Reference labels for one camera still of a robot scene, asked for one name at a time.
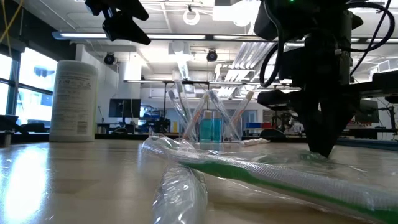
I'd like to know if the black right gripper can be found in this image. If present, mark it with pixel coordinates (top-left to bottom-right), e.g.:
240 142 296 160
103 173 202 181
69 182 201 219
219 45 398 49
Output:
257 30 398 158

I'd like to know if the orange toothbrush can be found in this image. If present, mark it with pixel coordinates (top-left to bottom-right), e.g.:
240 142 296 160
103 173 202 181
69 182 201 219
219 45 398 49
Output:
241 138 271 147

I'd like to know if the red toothbrush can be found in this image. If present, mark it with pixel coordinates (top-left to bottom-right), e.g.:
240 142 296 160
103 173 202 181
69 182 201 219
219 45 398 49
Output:
229 90 256 139

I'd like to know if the blue toothbrush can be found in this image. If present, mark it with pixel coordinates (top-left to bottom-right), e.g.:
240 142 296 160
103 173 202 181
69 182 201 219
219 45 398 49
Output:
167 89 195 141
175 80 197 141

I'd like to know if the small blue mouthwash bottle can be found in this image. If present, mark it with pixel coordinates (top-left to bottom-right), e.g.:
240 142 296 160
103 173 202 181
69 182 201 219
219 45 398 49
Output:
200 110 214 142
212 111 223 142

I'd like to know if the pink toothbrush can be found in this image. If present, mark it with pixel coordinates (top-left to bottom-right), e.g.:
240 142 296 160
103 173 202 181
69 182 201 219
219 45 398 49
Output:
182 91 211 141

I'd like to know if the long ceiling light bar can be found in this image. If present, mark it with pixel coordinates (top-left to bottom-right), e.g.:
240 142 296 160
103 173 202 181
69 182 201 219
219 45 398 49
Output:
52 30 259 44

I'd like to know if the black monitor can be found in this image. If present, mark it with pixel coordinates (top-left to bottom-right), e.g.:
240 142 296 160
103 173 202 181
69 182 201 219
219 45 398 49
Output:
108 98 142 118
354 98 380 124

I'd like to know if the white wipes canister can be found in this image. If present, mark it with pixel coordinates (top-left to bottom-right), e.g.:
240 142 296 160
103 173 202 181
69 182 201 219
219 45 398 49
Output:
49 60 100 143

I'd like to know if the clear acrylic organizer holder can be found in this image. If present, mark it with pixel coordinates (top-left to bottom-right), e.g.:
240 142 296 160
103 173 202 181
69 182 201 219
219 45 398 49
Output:
178 119 245 144

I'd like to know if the large window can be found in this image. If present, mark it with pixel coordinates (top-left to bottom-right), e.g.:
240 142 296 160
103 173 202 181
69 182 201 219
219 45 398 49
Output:
0 46 58 124

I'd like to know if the white ring light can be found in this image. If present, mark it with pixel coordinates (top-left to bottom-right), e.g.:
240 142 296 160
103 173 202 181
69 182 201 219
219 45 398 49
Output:
182 7 201 26

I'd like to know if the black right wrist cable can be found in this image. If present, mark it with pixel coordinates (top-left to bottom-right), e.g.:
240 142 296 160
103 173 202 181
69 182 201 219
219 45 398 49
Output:
259 0 285 88

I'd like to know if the black background workstation frame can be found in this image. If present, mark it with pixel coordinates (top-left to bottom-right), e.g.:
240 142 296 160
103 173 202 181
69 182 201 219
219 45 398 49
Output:
123 79 280 138

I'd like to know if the yellow hanging cable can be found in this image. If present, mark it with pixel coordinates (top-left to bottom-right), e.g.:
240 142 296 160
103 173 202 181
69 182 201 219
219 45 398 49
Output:
0 0 24 44

